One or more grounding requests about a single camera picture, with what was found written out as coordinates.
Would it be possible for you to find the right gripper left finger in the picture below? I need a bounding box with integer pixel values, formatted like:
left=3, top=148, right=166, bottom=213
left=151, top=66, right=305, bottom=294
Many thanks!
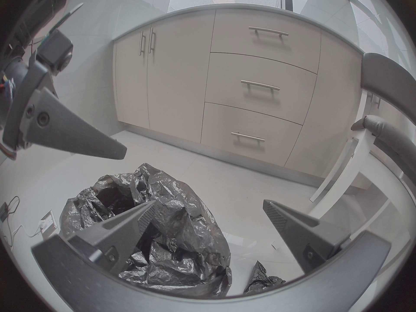
left=67, top=200, right=159, bottom=275

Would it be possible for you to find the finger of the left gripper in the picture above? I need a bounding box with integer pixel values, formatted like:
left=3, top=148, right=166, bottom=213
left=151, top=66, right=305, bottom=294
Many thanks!
left=23, top=88, right=128, bottom=162

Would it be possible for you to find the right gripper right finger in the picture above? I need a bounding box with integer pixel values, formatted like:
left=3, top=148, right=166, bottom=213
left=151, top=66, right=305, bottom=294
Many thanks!
left=262, top=198, right=352, bottom=275

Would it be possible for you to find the black plastic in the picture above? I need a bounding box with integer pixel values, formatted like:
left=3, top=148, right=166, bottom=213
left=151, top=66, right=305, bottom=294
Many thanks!
left=244, top=260, right=287, bottom=294

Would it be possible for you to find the black plastic bag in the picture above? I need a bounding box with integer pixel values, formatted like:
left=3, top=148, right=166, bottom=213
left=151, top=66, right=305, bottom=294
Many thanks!
left=60, top=163, right=233, bottom=297

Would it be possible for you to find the beige cabinet with drawers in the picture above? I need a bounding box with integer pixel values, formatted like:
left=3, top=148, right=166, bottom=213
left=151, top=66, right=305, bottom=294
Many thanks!
left=112, top=5, right=371, bottom=188

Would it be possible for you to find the grey chair with white legs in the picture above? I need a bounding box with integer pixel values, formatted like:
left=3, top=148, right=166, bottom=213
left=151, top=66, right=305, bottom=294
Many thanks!
left=309, top=52, right=416, bottom=236

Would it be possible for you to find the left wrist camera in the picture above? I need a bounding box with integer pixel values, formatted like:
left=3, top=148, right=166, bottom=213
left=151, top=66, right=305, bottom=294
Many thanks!
left=29, top=33, right=74, bottom=76

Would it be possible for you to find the white cable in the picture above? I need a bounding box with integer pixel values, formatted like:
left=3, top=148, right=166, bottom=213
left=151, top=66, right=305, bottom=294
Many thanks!
left=8, top=220, right=50, bottom=250

